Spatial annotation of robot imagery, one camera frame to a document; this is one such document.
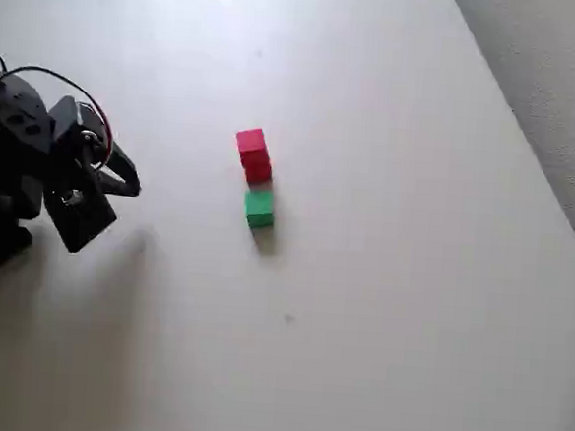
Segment green cube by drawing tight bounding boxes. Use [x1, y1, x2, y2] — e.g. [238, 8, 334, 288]
[241, 188, 277, 231]

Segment red and black cable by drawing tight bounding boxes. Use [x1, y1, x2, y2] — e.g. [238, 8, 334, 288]
[0, 63, 120, 169]

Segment black gripper camera mount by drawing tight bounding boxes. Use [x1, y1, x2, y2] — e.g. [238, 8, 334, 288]
[39, 157, 122, 258]

